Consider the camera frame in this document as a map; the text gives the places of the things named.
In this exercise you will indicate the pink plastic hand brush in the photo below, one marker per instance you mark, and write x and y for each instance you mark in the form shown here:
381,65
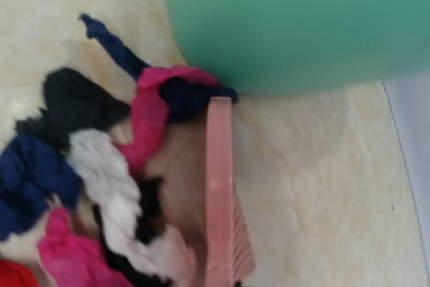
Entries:
230,257

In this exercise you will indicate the magenta paper scrap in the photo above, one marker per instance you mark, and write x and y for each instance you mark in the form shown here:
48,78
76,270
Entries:
149,112

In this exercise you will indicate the green plastic waste bin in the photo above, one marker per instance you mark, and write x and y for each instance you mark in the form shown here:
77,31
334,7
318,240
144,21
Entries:
299,46

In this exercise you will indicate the black paper scrap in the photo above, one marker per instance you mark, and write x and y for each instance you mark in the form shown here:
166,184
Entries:
72,102

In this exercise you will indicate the dark blue paper scrap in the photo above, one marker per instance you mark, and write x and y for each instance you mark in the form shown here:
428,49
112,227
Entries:
31,172

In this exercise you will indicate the red paper scrap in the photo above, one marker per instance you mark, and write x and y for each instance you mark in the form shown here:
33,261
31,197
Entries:
16,275

